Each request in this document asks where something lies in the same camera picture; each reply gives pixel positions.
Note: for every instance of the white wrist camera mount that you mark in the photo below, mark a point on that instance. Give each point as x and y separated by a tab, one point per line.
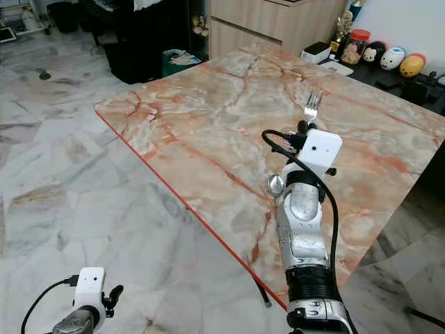
320	149
91	287

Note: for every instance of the light wooden cabinet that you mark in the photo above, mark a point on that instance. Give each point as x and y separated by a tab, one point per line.
271	24

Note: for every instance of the black and white plush toy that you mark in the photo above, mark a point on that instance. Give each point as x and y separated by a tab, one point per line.
376	53

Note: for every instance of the yellow and red plush toy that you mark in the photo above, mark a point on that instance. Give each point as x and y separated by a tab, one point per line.
412	65

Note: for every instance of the white and black box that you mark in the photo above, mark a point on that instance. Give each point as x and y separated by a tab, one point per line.
315	52

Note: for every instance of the green bag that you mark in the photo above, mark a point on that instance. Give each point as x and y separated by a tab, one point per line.
179	64

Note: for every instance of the white and blue plush toy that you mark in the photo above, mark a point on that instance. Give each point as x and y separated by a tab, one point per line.
392	58

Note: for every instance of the red lidded snack jar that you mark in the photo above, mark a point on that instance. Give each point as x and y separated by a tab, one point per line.
359	47

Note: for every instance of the small dark floor object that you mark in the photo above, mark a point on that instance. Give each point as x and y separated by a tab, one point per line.
44	74

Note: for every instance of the gold trophy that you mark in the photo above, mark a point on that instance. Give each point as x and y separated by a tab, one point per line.
343	31

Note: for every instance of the black waste bin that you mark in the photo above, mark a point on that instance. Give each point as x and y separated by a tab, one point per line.
61	17

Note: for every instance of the black side bench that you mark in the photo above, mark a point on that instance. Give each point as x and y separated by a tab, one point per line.
417	89

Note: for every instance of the silver metal fork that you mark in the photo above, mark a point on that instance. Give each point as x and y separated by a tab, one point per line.
312	106

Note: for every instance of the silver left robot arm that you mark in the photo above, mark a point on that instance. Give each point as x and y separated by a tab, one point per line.
76	323

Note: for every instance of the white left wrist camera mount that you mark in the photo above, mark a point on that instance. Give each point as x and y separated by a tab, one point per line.
91	287

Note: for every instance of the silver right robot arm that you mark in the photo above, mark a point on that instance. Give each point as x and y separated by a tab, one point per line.
302	229

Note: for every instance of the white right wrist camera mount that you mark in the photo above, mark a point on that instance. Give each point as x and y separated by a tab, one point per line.
320	149

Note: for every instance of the black sofa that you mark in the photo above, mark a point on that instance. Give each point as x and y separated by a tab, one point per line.
132	38

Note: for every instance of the silver metal spoon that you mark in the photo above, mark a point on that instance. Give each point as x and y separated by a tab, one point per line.
275	184

